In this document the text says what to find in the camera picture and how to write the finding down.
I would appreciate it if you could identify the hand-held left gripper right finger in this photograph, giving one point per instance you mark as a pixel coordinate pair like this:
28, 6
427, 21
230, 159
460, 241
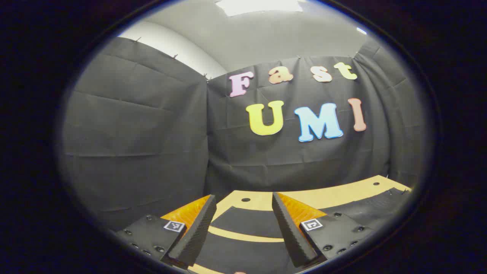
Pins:
291, 236

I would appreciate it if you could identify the black backdrop cloth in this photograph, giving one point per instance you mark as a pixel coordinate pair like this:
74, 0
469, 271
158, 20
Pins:
152, 133

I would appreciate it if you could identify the ceiling light panel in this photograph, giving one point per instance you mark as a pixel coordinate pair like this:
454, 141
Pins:
258, 7

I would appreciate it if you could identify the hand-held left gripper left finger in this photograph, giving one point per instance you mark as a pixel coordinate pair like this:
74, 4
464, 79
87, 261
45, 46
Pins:
198, 236

